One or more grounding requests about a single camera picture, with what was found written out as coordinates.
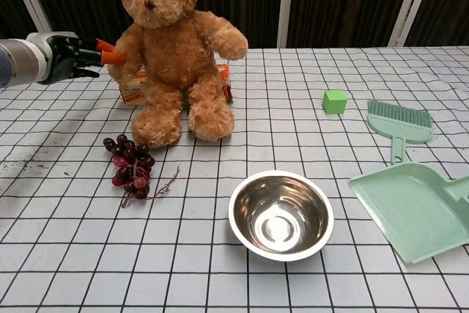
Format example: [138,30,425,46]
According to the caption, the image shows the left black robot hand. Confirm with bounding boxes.
[25,32,125,86]

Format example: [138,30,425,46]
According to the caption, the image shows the brown plush teddy bear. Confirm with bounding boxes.
[94,0,250,150]

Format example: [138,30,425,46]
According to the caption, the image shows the orange printed cardboard box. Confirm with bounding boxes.
[119,63,234,109]

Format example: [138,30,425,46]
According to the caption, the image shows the dark red artificial grape bunch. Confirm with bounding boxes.
[103,134,182,209]

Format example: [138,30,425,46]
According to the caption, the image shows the stainless steel bowl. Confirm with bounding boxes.
[228,170,336,262]

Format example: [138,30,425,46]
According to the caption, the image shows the green cube block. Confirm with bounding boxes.
[322,89,348,115]

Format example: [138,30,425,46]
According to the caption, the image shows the grid patterned tablecloth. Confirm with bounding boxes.
[0,45,469,313]

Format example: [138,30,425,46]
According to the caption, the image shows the mint green hand brush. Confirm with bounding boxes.
[366,99,435,166]

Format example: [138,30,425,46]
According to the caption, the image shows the mint green dustpan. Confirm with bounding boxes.
[347,162,469,265]

